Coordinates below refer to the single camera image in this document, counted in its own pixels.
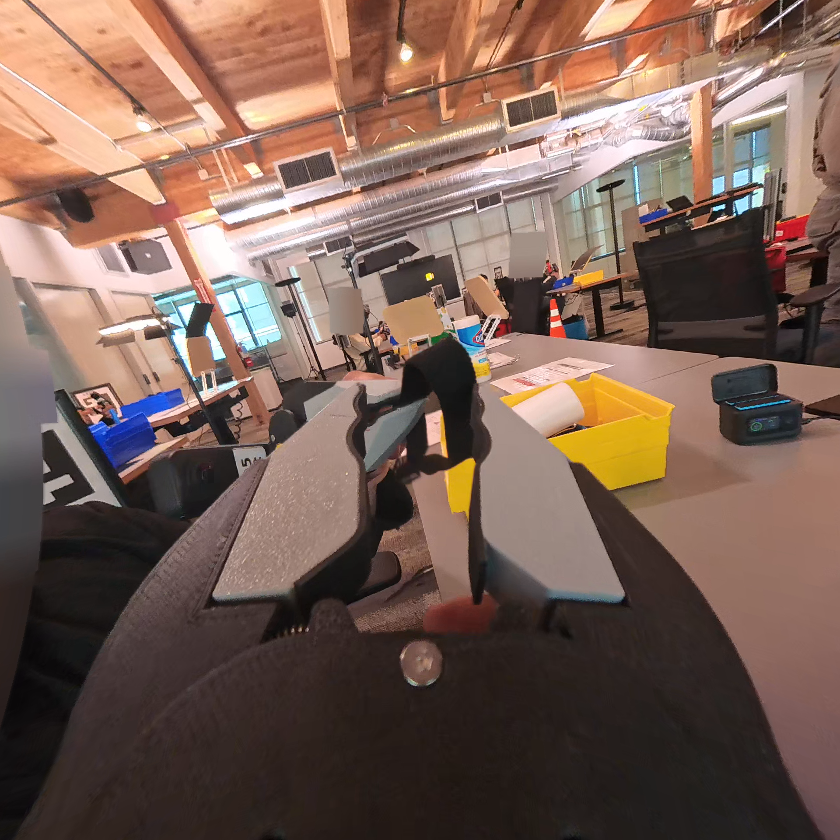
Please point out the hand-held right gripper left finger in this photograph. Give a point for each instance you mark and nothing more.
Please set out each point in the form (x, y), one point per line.
(295, 512)

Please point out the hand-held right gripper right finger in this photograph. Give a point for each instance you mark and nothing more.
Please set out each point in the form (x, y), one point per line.
(544, 525)

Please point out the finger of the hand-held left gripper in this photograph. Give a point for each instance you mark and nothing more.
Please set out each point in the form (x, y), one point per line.
(328, 397)
(390, 433)

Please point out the black curved band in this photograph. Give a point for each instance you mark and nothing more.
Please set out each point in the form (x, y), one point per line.
(446, 374)

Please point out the yellow plastic bin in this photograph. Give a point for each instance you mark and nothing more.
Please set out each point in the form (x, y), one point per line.
(623, 446)

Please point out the person's left forearm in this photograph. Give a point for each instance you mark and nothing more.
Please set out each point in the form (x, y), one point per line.
(394, 499)

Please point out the person's left hand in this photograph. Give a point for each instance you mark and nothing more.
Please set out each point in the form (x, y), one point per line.
(364, 376)

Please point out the black light stand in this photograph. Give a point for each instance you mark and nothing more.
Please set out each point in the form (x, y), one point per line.
(302, 328)

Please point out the blue crate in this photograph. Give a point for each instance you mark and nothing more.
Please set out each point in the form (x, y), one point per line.
(131, 426)

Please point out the large tan board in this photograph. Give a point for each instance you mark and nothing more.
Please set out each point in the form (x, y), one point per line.
(412, 318)

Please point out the white plastic bottle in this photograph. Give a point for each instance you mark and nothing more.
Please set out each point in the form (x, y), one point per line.
(548, 407)

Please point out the black white marker board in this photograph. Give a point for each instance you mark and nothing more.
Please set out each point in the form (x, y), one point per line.
(72, 459)

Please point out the wipes canister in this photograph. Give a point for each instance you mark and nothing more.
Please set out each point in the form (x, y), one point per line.
(474, 341)

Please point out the small tan board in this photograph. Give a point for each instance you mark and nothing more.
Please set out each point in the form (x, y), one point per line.
(199, 354)

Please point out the printed paper sheet red marks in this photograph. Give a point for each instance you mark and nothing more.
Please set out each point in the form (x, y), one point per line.
(551, 375)

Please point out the black studio softbox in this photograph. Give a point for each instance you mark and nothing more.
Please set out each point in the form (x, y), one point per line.
(387, 258)

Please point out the person's torso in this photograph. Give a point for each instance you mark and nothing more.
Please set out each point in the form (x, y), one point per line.
(85, 590)

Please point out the tilted tan board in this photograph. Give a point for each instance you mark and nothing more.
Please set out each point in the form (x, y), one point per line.
(485, 298)

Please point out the orange traffic cone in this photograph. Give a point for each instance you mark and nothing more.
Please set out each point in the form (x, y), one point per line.
(556, 321)

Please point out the black ceiling speaker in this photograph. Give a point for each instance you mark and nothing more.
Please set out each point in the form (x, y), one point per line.
(145, 257)

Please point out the black charger case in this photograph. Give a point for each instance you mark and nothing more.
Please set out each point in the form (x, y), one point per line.
(754, 413)

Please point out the small yellow bin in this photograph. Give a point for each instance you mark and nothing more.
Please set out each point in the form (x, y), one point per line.
(588, 277)

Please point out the black office chair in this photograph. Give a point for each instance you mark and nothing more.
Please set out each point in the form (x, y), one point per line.
(709, 289)

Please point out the black flat pad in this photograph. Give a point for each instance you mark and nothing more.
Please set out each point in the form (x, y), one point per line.
(825, 405)

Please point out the ceiling track light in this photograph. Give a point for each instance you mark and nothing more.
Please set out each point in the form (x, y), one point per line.
(406, 52)
(143, 123)

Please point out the wooden standing desk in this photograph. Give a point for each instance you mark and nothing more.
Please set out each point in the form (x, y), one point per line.
(702, 205)

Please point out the red crate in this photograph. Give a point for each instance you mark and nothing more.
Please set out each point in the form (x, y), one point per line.
(787, 249)

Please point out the wooden post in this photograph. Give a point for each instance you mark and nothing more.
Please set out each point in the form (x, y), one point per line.
(210, 308)
(702, 144)

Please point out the black wall monitor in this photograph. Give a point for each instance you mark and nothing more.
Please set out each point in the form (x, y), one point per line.
(420, 279)

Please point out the silver ventilation duct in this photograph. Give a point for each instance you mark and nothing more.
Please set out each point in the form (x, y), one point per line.
(407, 184)

